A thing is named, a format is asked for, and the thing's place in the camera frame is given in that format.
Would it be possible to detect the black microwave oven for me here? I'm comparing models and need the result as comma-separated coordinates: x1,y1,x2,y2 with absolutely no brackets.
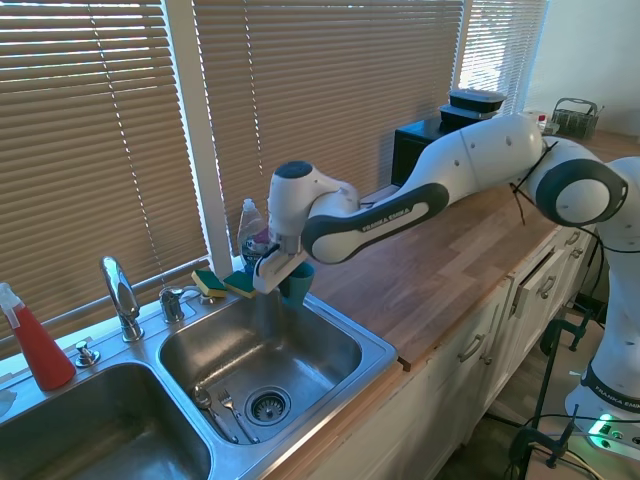
390,118,454,189

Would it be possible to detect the black bar clamp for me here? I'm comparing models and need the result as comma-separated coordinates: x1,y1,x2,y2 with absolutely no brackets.
508,403,582,474
529,308,595,426

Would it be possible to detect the narrow pale window blind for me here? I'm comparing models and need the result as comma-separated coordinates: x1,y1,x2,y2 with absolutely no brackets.
457,0,549,119

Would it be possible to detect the small chrome sink knob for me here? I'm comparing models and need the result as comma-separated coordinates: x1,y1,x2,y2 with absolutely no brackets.
74,340,101,369

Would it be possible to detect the wide tan window blind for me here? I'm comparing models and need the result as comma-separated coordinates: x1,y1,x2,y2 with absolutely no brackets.
0,0,211,359

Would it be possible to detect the clear Dawn dish soap bottle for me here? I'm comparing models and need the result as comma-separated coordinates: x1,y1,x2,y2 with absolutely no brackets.
236,198,274,275

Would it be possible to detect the purple wrist camera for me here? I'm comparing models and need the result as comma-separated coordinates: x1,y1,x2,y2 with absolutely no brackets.
247,227,279,256

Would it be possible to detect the wire cutlery caddy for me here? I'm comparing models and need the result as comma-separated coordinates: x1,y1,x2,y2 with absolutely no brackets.
551,97,600,140

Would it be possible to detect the metal spoon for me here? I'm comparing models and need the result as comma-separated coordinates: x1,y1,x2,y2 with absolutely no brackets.
192,384,240,445

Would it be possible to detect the stainless steel double sink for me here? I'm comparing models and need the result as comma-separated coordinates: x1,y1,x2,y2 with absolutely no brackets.
0,272,400,480

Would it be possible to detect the white kitchen cabinet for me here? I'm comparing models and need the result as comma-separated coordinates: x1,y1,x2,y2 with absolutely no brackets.
264,219,619,480

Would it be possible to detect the white window frame post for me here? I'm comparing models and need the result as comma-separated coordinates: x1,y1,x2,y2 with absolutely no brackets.
162,0,236,274

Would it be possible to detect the chrome sink faucet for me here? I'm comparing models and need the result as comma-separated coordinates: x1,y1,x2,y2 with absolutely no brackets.
98,255,146,343

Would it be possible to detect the metal sink drain strainer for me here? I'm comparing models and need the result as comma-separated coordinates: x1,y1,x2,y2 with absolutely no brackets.
243,385,293,427

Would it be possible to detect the metal fork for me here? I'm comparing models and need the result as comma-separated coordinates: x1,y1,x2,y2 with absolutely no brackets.
217,389,261,445

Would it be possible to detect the yellow green sponge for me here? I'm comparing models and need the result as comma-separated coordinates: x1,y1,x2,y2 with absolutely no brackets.
222,271,259,300
191,268,229,299

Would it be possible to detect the black food container clear lid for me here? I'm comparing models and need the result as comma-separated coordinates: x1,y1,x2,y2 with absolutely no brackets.
438,103,495,135
447,88,507,114

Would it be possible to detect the red spray bottle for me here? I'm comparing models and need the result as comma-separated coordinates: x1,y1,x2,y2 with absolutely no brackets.
0,282,77,392

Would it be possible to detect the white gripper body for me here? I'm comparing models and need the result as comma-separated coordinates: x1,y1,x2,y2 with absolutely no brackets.
252,233,310,295

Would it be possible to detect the teal ceramic mug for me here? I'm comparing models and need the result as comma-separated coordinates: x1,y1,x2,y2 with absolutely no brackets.
278,262,317,307

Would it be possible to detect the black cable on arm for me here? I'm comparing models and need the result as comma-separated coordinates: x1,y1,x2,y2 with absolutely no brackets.
508,141,560,226

